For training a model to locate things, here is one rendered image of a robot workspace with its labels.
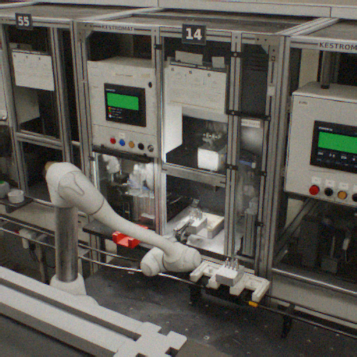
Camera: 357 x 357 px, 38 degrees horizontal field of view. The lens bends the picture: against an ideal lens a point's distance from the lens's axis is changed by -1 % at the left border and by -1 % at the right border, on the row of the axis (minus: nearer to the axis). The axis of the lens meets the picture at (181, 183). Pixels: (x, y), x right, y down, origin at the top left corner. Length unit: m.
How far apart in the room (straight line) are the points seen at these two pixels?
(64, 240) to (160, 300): 0.69
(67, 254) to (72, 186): 0.42
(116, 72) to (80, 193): 0.82
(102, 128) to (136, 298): 0.92
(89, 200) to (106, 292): 0.87
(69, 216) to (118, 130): 0.66
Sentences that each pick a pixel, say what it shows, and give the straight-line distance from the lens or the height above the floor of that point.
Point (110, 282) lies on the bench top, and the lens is 2.91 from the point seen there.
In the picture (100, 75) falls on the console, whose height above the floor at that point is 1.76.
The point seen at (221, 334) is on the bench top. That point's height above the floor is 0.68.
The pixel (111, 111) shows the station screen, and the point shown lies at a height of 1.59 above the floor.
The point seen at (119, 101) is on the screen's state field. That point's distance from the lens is 2.66.
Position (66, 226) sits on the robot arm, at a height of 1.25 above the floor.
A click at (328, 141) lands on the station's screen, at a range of 2.22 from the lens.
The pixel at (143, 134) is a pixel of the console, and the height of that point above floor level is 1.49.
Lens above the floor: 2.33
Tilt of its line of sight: 24 degrees down
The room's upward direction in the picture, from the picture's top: straight up
